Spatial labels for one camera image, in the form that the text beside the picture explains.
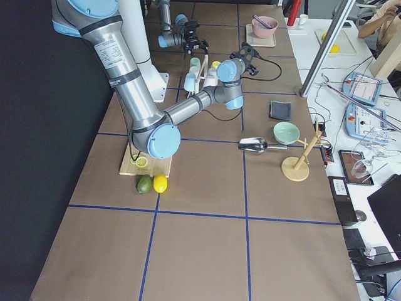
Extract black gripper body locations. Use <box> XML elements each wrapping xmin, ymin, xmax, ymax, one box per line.
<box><xmin>239</xmin><ymin>43</ymin><xmax>254</xmax><ymax>71</ymax></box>
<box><xmin>184</xmin><ymin>21</ymin><xmax>200</xmax><ymax>47</ymax></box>

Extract mint green cup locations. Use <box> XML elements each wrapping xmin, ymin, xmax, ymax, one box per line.
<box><xmin>189</xmin><ymin>57</ymin><xmax>201</xmax><ymax>73</ymax></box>

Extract pink cup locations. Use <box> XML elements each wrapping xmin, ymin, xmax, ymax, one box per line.
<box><xmin>203</xmin><ymin>75</ymin><xmax>219</xmax><ymax>88</ymax></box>

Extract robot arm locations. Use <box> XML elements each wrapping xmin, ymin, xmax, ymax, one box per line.
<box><xmin>155</xmin><ymin>1</ymin><xmax>209</xmax><ymax>56</ymax></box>
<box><xmin>51</xmin><ymin>1</ymin><xmax>254</xmax><ymax>159</ymax></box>

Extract yellow cup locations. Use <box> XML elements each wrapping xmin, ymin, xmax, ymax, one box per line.
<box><xmin>211</xmin><ymin>61</ymin><xmax>221</xmax><ymax>70</ymax></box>

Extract grey cup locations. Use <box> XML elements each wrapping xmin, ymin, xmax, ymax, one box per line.
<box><xmin>207</xmin><ymin>68</ymin><xmax>217</xmax><ymax>78</ymax></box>

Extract light blue cup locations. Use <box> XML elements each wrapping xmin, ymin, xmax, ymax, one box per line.
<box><xmin>184</xmin><ymin>72</ymin><xmax>197</xmax><ymax>93</ymax></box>

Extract white paper cup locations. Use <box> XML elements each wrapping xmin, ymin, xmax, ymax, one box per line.
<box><xmin>298</xmin><ymin>14</ymin><xmax>308</xmax><ymax>28</ymax></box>

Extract beige tray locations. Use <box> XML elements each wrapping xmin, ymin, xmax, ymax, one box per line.
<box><xmin>246</xmin><ymin>24</ymin><xmax>276</xmax><ymax>48</ymax></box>

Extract pink bowl with ice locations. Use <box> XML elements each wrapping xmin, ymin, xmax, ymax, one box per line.
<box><xmin>251</xmin><ymin>16</ymin><xmax>278</xmax><ymax>38</ymax></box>

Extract red cylinder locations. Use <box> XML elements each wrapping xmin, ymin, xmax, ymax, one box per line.
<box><xmin>287</xmin><ymin>0</ymin><xmax>302</xmax><ymax>27</ymax></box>

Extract grey folded cloth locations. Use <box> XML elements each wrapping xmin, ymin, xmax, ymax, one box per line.
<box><xmin>269</xmin><ymin>101</ymin><xmax>291</xmax><ymax>121</ymax></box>

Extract yellow fruit on tray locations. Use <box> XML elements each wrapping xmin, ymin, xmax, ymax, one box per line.
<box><xmin>330</xmin><ymin>45</ymin><xmax>340</xmax><ymax>54</ymax></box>

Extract mint green bowl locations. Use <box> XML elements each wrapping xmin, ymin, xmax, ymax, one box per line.
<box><xmin>273</xmin><ymin>122</ymin><xmax>300</xmax><ymax>145</ymax></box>

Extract steel scoop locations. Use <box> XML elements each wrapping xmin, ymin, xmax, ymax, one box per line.
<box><xmin>237</xmin><ymin>137</ymin><xmax>288</xmax><ymax>154</ymax></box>

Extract blue teach pendant far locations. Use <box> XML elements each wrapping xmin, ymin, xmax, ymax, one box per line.
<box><xmin>342</xmin><ymin>71</ymin><xmax>383</xmax><ymax>107</ymax></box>

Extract blue teach pendant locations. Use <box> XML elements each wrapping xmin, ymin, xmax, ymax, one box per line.
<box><xmin>345</xmin><ymin>103</ymin><xmax>389</xmax><ymax>145</ymax></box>
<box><xmin>342</xmin><ymin>71</ymin><xmax>383</xmax><ymax>107</ymax></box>

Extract wooden mug tree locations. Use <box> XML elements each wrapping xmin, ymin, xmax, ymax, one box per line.
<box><xmin>281</xmin><ymin>121</ymin><xmax>327</xmax><ymax>182</ymax></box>

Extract wooden cutting board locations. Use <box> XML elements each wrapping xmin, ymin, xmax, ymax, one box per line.
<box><xmin>119</xmin><ymin>144</ymin><xmax>172</xmax><ymax>177</ymax></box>

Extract person at desk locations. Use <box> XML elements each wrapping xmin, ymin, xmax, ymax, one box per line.
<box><xmin>358</xmin><ymin>0</ymin><xmax>400</xmax><ymax>58</ymax></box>

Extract whole lemon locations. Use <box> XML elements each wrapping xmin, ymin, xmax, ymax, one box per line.
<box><xmin>153</xmin><ymin>174</ymin><xmax>168</xmax><ymax>193</ymax></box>

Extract blue teach pendant near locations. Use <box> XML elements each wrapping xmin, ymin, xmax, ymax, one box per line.
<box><xmin>345</xmin><ymin>103</ymin><xmax>389</xmax><ymax>145</ymax></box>

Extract avocado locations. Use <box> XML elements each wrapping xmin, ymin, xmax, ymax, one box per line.
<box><xmin>136</xmin><ymin>175</ymin><xmax>152</xmax><ymax>194</ymax></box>

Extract brown framed tablet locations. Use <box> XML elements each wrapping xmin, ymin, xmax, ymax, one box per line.
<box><xmin>338</xmin><ymin>150</ymin><xmax>374</xmax><ymax>186</ymax></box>

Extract wine glass right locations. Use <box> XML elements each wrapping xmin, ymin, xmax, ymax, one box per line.
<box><xmin>351</xmin><ymin>150</ymin><xmax>388</xmax><ymax>183</ymax></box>

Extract black laptop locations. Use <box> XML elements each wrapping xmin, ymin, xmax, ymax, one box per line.
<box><xmin>367</xmin><ymin>176</ymin><xmax>400</xmax><ymax>251</ymax></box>

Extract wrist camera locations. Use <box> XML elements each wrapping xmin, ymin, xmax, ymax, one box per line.
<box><xmin>249</xmin><ymin>67</ymin><xmax>259</xmax><ymax>77</ymax></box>

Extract white wire cup rack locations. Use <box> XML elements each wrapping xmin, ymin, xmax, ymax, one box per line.
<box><xmin>184</xmin><ymin>55</ymin><xmax>209</xmax><ymax>97</ymax></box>

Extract steel tongs handle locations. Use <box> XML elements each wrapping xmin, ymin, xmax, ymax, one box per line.
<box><xmin>253</xmin><ymin>14</ymin><xmax>273</xmax><ymax>29</ymax></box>

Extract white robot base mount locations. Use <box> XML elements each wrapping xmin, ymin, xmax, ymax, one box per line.
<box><xmin>118</xmin><ymin>0</ymin><xmax>169</xmax><ymax>103</ymax></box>

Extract aluminium frame post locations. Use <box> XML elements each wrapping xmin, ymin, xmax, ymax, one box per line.
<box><xmin>299</xmin><ymin>0</ymin><xmax>356</xmax><ymax>98</ymax></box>

